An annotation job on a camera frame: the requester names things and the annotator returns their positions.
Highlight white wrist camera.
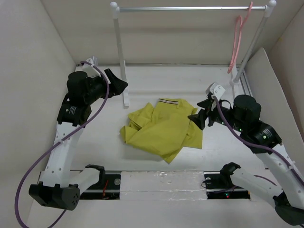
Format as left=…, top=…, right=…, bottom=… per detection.
left=206, top=82, right=226, bottom=100
left=82, top=56, right=101, bottom=78

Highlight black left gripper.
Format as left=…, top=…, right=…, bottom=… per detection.
left=85, top=69, right=127, bottom=104

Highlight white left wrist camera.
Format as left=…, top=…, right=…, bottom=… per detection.
left=82, top=56, right=101, bottom=78

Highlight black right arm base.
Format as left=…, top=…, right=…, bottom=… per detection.
left=201, top=162, right=251, bottom=200

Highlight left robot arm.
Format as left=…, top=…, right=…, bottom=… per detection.
left=29, top=69, right=128, bottom=210

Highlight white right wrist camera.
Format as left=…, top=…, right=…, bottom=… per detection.
left=206, top=82, right=226, bottom=100

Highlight pink clothes hanger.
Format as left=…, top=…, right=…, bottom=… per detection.
left=227, top=1, right=253, bottom=74

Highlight white clothes rack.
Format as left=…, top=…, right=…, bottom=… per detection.
left=110, top=0, right=277, bottom=97

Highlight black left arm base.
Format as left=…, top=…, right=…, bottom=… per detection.
left=80, top=164, right=121, bottom=200

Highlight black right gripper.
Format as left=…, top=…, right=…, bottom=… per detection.
left=187, top=97, right=246, bottom=132

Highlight aluminium side rail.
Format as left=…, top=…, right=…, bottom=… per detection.
left=240, top=70, right=253, bottom=96

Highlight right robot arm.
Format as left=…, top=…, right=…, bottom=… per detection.
left=188, top=94, right=304, bottom=227

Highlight yellow trousers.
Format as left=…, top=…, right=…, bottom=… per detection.
left=120, top=98, right=203, bottom=163

